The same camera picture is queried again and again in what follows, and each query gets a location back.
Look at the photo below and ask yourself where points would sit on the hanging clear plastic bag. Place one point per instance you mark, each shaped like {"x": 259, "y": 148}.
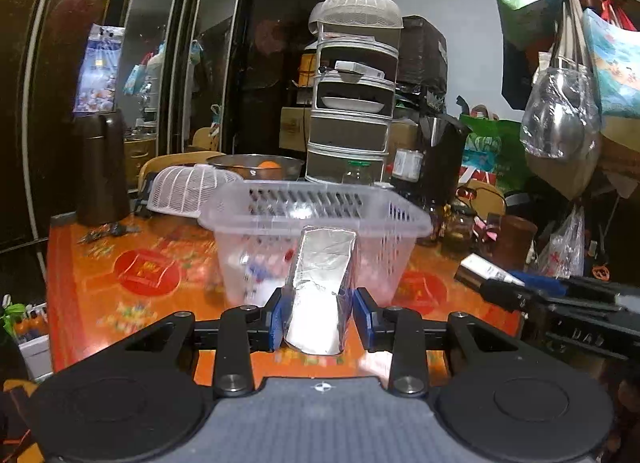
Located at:
{"x": 561, "y": 120}

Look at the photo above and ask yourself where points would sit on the black bag on rack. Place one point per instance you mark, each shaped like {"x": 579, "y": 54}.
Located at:
{"x": 423, "y": 65}

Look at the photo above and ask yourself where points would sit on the green shopping bag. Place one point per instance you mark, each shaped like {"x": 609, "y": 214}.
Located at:
{"x": 494, "y": 154}

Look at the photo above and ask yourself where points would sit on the clear plastic perforated basket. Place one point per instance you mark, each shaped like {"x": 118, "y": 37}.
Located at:
{"x": 262, "y": 228}

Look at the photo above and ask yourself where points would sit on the tiered food cover rack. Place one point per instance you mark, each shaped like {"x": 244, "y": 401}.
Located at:
{"x": 353, "y": 98}

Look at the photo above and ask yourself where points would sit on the clear glass jar yellow liquid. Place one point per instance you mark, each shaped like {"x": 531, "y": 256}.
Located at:
{"x": 459, "y": 228}

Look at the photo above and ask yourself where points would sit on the white black small box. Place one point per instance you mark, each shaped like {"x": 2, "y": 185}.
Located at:
{"x": 481, "y": 275}

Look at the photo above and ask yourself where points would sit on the steel bowl with orange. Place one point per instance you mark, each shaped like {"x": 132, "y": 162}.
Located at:
{"x": 259, "y": 166}

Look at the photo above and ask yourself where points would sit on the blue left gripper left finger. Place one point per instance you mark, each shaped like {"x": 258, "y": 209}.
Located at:
{"x": 264, "y": 325}

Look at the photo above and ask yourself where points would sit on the brown ceramic mug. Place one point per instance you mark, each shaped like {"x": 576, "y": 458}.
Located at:
{"x": 514, "y": 238}

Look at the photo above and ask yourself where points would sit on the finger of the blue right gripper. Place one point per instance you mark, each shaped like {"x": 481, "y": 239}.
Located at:
{"x": 553, "y": 287}

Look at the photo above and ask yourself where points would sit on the white silver carton box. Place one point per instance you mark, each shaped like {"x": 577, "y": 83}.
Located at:
{"x": 318, "y": 293}

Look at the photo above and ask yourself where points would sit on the dark brown thermos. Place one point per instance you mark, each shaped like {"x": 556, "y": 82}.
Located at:
{"x": 101, "y": 183}

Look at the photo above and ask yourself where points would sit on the white mesh food cover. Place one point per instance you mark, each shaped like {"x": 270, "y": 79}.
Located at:
{"x": 182, "y": 190}

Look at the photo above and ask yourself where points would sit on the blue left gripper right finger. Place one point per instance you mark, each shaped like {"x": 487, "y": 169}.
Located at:
{"x": 375, "y": 331}

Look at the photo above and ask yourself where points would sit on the keys on table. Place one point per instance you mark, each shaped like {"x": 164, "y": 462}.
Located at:
{"x": 114, "y": 230}

